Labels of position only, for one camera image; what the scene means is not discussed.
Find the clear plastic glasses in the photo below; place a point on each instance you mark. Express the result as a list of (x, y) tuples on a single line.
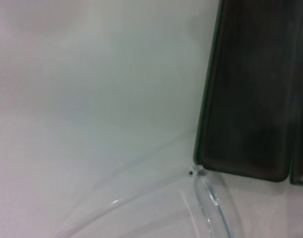
[(203, 196)]

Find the green glasses case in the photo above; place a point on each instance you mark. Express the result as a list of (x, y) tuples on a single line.
[(245, 99)]

